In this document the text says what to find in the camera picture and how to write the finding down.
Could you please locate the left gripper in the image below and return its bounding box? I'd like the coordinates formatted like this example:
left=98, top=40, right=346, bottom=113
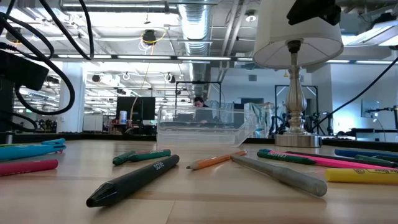
left=0, top=49, right=49, bottom=91

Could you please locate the light green mechanical pencil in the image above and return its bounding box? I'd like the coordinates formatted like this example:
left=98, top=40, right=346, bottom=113
left=0, top=142, right=43, bottom=147

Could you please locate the light blue marker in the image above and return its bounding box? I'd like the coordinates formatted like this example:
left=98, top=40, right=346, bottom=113
left=0, top=144, right=65, bottom=162

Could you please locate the pink marker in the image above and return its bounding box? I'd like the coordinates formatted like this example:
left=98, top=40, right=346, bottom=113
left=0, top=159, right=59, bottom=177

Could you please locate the dark blue marker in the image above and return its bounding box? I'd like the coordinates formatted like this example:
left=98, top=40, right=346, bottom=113
left=335, top=149, right=398, bottom=159

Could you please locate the pink pen blue cap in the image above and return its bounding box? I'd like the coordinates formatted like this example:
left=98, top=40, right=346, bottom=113
left=259, top=148, right=389, bottom=170

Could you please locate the dark green marker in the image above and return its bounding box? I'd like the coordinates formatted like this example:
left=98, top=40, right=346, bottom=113
left=354, top=154, right=398, bottom=163

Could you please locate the thick black pen white print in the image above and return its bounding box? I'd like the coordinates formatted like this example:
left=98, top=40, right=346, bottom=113
left=86, top=154, right=180, bottom=208

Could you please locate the clear plastic supply box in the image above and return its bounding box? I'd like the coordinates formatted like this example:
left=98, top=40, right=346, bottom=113
left=156, top=105, right=259, bottom=147

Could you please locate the grey marker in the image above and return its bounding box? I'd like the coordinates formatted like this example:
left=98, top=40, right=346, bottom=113
left=230, top=154, right=328, bottom=198

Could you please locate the yellow highlighter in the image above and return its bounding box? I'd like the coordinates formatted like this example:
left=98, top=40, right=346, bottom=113
left=325, top=167, right=398, bottom=185

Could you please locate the orange pencil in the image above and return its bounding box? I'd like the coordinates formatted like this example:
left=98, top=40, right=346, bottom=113
left=185, top=149, right=248, bottom=171

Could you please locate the grey monitor on arm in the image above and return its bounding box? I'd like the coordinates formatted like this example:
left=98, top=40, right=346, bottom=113
left=360, top=99, right=398, bottom=131

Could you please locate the white pillar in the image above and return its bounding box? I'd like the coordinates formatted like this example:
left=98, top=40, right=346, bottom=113
left=57, top=62, right=87, bottom=134

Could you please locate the table lamp white shade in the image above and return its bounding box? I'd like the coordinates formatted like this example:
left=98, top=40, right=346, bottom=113
left=252, top=0, right=345, bottom=149

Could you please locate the white cabinet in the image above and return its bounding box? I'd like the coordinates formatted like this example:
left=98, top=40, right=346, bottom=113
left=83, top=114, right=104, bottom=133

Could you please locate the clear plastic wrapped equipment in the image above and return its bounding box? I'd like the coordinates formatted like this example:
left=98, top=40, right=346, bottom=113
left=244, top=101, right=276, bottom=139

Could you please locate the black computer monitor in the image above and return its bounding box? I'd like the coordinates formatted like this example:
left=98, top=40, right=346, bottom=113
left=116, top=96, right=156, bottom=126

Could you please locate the person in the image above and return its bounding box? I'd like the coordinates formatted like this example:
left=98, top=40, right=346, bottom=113
left=192, top=96, right=216, bottom=124

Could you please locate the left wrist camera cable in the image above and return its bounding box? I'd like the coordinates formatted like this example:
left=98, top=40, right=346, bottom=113
left=0, top=12, right=76, bottom=116

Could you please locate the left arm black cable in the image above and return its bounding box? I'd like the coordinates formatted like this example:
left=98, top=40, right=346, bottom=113
left=39, top=0, right=95, bottom=61

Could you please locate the black aluminium table frame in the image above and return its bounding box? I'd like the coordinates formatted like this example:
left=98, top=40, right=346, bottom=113
left=0, top=132, right=398, bottom=152

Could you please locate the black power cable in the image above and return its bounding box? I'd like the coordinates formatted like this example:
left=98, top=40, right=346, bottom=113
left=307, top=57, right=398, bottom=134

